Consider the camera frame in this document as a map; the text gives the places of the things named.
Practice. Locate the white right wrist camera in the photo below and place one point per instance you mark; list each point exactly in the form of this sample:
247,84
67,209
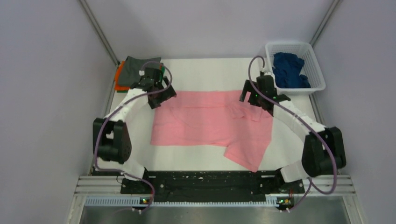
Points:
265,72

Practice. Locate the pink t shirt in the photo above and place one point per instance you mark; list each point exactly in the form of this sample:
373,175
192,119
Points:
216,118

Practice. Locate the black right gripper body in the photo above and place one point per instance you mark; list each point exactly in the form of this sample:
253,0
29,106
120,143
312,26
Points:
260,98

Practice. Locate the white cable duct strip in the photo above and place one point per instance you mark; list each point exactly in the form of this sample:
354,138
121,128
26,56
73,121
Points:
141,201

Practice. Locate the grey folded t shirt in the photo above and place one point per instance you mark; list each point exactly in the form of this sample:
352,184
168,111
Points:
127,69

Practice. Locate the blue t shirt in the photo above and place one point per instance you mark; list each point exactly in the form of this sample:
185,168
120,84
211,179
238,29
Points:
287,69

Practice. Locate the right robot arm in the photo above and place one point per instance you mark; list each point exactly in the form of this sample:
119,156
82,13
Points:
323,147

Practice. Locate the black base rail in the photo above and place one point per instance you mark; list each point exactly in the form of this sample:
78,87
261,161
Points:
211,186

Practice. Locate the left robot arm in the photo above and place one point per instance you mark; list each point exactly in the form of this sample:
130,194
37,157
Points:
112,146

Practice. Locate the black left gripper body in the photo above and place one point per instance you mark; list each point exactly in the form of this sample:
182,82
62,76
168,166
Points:
157,83

